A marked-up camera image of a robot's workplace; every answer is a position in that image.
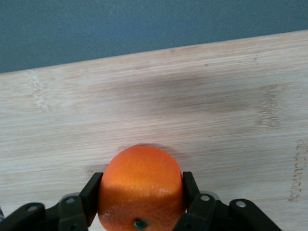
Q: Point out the orange fruit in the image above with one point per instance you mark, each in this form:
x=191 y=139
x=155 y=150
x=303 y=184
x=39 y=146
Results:
x=142 y=183

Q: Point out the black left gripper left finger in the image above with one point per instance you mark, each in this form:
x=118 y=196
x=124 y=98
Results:
x=89 y=199

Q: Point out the wooden cutting board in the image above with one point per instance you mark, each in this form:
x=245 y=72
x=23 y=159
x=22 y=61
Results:
x=154 y=101

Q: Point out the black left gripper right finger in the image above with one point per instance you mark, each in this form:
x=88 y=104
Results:
x=195 y=211

